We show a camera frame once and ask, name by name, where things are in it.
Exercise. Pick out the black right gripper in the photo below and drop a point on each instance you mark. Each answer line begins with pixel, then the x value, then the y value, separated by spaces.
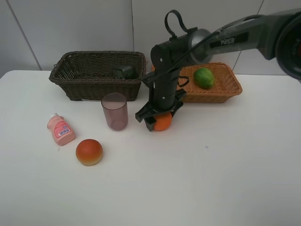
pixel 163 97

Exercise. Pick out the orange tangerine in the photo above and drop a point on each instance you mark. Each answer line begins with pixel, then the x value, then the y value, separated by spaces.
pixel 163 121

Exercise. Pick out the translucent purple plastic cup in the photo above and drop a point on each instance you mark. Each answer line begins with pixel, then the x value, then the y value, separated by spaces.
pixel 115 111

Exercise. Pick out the green lime fruit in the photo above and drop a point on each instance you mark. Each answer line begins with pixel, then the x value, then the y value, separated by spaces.
pixel 204 78

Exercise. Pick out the dark green pump bottle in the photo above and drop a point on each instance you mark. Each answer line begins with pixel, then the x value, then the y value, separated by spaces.
pixel 124 72

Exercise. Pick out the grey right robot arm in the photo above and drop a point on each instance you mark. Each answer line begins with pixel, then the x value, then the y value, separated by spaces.
pixel 276 36

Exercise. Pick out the light orange wicker basket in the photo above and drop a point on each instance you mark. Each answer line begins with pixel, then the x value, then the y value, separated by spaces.
pixel 225 84

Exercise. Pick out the round bread bun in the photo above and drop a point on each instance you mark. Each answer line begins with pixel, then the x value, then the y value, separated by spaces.
pixel 89 152

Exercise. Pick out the dark brown wicker basket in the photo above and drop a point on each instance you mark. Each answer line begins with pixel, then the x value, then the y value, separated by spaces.
pixel 88 75

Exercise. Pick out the pink lotion bottle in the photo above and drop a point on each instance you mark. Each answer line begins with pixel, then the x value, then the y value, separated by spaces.
pixel 61 131

